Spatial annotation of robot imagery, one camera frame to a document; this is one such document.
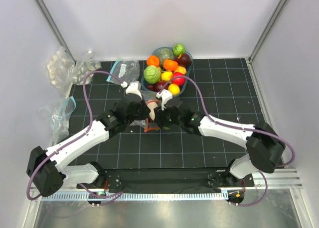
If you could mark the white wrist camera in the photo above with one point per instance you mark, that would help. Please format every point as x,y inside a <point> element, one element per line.
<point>134,88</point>
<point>164,95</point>

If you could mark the dark red plum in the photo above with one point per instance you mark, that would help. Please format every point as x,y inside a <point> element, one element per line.
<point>183,60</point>

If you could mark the orange fruit centre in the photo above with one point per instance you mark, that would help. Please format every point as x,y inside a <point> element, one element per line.
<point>170,65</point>

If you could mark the clear bag with orange zipper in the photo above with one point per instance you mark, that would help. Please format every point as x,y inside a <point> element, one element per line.
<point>146,123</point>

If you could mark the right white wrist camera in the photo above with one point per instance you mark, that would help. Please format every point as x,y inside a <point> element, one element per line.
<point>164,95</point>

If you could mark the large green cabbage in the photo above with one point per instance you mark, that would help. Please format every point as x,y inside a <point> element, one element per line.
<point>152,74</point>

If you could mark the yellow lemon front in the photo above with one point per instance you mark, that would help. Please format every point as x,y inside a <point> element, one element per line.
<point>174,89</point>

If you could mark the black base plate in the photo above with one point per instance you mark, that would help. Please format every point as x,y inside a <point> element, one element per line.
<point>169,181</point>

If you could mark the yellow fruit centre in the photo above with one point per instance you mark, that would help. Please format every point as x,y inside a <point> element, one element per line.
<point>166,76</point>

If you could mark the aluminium cable rail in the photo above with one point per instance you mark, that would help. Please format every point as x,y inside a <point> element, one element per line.
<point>84,196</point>

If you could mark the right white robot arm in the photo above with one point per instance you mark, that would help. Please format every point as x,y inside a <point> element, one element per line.
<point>264,150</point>

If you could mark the orange fruit left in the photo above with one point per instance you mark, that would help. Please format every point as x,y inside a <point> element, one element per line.
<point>153,61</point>

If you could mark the yellow fruit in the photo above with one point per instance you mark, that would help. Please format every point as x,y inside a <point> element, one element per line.
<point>181,69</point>
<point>166,76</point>

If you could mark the clear bag with blue zipper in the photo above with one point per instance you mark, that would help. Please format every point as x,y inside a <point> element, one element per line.
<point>126,70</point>

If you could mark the crumpled clear bag blue zipper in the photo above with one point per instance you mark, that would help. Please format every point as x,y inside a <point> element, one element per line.
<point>57,115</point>

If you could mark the black grid mat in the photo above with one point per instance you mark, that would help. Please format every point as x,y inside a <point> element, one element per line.
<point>223,86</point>

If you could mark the teal fruit bowl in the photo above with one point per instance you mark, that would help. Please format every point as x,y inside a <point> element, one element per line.
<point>188,70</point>

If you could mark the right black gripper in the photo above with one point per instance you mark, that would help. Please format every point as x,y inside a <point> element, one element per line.
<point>160,118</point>

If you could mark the orange fruit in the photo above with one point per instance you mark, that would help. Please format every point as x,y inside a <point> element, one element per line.
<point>153,61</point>
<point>170,65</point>

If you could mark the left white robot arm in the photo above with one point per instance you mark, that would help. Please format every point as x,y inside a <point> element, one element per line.
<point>49,169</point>

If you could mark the small green cabbage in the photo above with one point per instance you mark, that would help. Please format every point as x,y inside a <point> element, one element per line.
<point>178,49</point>

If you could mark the red apple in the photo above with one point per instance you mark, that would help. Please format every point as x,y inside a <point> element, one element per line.
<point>178,79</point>

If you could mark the bag of white pieces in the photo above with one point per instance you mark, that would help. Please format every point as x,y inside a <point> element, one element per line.
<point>82,67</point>
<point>60,68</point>

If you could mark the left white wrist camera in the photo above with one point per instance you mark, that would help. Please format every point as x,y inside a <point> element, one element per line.
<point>134,88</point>

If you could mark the grey green melon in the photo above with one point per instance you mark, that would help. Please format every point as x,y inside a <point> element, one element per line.
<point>163,54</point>

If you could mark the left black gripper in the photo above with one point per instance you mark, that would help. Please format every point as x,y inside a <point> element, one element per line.
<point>146,110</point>

